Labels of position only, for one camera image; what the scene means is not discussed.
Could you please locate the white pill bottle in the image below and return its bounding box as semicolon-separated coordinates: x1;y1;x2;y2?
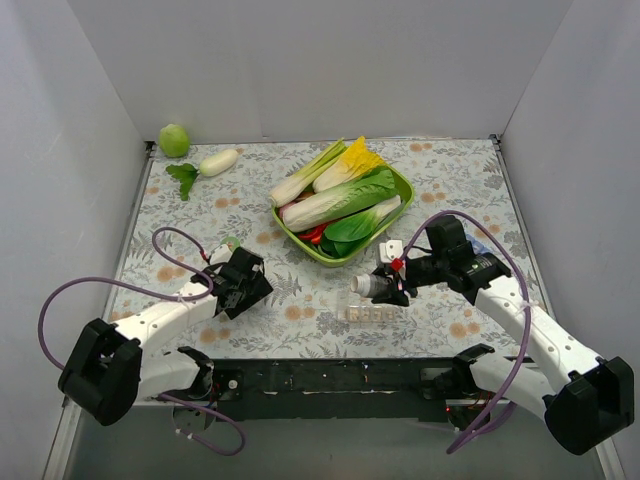
350;274;398;299

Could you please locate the clear weekly pill organizer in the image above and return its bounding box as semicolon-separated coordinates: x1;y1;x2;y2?
336;294;402;326

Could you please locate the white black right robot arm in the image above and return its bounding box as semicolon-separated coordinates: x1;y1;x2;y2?
351;210;635;455

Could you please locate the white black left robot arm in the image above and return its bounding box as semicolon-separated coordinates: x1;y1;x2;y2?
58;245;273;426

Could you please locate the green pill bottle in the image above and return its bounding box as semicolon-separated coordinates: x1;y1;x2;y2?
221;236;241;252

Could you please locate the green bok choy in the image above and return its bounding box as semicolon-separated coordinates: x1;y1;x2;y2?
324;195;402;243

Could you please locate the red chili pepper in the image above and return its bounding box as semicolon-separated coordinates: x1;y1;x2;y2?
298;223;328;245

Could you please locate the blue pill organizer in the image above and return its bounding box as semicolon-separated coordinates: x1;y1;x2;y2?
466;234;489;254

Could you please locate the green napa cabbage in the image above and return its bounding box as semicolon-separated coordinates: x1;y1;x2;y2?
282;167;397;233

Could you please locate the floral patterned table mat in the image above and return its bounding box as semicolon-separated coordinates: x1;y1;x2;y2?
111;138;544;359

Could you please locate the lime green vegetable tray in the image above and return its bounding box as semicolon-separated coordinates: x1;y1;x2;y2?
271;165;414;267

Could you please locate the green leek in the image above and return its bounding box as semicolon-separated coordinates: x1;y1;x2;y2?
269;139;346;208

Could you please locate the white radish with leaves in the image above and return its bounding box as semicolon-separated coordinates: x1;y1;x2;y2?
165;149;239;201

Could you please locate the yellow napa cabbage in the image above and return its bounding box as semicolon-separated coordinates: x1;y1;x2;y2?
312;136;386;193

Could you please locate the green round cabbage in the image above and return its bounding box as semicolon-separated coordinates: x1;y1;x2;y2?
158;124;191;158

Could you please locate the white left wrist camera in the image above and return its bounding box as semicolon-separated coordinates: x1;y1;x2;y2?
208;244;233;265

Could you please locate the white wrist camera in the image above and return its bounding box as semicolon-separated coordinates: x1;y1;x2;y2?
378;240;404;264
208;244;233;265

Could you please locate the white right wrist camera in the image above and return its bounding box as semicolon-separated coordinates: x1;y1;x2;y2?
378;240;404;264

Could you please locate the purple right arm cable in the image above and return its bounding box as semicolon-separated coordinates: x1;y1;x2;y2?
399;210;532;455

